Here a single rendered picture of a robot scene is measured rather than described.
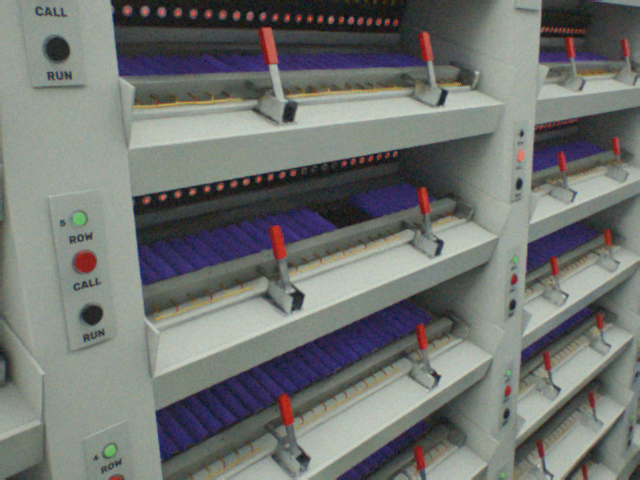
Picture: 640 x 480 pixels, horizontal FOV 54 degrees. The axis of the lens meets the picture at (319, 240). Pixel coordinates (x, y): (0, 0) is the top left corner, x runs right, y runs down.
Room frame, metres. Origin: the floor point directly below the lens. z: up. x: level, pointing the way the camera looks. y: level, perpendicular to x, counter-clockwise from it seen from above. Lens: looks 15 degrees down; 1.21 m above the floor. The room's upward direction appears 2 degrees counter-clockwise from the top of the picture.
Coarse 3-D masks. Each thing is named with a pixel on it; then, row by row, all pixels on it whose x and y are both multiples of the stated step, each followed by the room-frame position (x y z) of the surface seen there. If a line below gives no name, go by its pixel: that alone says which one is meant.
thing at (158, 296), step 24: (384, 216) 0.86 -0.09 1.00; (408, 216) 0.87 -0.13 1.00; (432, 216) 0.92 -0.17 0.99; (312, 240) 0.75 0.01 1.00; (336, 240) 0.76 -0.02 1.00; (360, 240) 0.80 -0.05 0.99; (240, 264) 0.66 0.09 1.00; (264, 264) 0.68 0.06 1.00; (288, 264) 0.71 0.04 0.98; (144, 288) 0.58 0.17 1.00; (168, 288) 0.59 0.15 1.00; (192, 288) 0.61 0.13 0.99; (216, 288) 0.64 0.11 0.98; (144, 312) 0.58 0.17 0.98
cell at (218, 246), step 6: (204, 234) 0.72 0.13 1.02; (210, 234) 0.72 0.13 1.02; (204, 240) 0.71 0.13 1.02; (210, 240) 0.71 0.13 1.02; (216, 240) 0.71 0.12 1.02; (210, 246) 0.70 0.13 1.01; (216, 246) 0.70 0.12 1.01; (222, 246) 0.70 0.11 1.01; (216, 252) 0.69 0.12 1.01; (222, 252) 0.69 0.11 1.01; (228, 252) 0.69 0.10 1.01; (234, 252) 0.69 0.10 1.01; (228, 258) 0.68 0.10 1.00; (234, 258) 0.68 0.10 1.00
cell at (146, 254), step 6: (138, 246) 0.66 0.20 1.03; (144, 246) 0.66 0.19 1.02; (138, 252) 0.66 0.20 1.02; (144, 252) 0.65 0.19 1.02; (150, 252) 0.65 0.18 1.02; (144, 258) 0.65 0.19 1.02; (150, 258) 0.65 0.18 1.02; (156, 258) 0.65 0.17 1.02; (150, 264) 0.64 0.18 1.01; (156, 264) 0.64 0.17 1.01; (162, 264) 0.64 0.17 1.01; (156, 270) 0.63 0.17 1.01; (162, 270) 0.63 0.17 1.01; (168, 270) 0.63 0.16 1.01; (174, 270) 0.63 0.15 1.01; (162, 276) 0.63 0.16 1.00; (168, 276) 0.62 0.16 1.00; (174, 276) 0.63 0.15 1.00
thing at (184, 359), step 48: (240, 192) 0.80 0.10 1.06; (288, 192) 0.85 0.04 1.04; (432, 192) 1.02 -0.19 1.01; (480, 192) 0.95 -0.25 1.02; (384, 240) 0.84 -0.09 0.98; (480, 240) 0.90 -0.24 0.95; (240, 288) 0.66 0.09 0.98; (336, 288) 0.70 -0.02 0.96; (384, 288) 0.74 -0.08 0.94; (192, 336) 0.56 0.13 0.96; (240, 336) 0.58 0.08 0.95; (288, 336) 0.63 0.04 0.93; (192, 384) 0.54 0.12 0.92
